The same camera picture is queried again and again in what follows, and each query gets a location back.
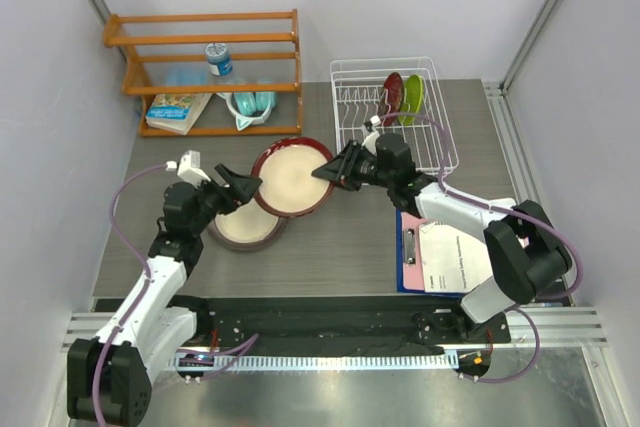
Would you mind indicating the white wire dish rack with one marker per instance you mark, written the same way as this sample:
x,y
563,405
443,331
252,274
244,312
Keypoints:
x,y
356,88

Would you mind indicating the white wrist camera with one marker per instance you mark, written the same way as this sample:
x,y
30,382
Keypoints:
x,y
189,169
371,133

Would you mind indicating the clear water bottle blue cap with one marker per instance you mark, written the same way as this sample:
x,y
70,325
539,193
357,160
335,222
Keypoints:
x,y
220,65

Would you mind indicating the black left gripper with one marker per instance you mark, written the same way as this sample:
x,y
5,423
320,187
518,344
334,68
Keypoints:
x,y
241,188

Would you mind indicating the green plastic plate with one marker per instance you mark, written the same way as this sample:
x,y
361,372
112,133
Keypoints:
x,y
413,99

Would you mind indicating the white slotted cable duct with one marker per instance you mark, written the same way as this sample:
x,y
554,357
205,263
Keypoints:
x,y
201,363

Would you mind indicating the white teal cat-ear headphones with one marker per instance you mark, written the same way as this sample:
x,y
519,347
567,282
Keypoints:
x,y
249,108

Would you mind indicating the aluminium front rail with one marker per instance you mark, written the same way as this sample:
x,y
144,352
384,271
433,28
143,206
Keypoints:
x,y
557,326

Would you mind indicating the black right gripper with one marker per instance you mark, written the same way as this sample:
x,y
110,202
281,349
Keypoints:
x,y
337,168

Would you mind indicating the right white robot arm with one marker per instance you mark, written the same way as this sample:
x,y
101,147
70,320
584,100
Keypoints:
x,y
527,254

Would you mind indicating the blue clipboard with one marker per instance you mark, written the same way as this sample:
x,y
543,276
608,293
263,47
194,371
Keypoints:
x,y
401,257

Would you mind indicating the paperback book with blue cover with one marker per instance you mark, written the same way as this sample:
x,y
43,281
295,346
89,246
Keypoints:
x,y
176,113

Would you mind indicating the large brown rimmed cream plate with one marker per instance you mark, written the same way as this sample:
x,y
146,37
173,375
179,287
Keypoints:
x,y
249,228

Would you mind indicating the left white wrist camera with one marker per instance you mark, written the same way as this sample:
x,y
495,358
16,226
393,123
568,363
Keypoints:
x,y
189,169

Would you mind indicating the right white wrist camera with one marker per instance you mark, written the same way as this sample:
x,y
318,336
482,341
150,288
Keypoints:
x,y
371,133

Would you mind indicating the small brown rimmed plate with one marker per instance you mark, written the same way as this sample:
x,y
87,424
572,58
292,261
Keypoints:
x,y
391,98

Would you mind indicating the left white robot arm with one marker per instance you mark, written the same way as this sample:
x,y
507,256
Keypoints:
x,y
110,376

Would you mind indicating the white printed manual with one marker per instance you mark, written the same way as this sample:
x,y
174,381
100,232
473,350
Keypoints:
x,y
452,261

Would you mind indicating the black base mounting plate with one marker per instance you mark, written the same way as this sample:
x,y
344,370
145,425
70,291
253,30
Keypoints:
x,y
359,326

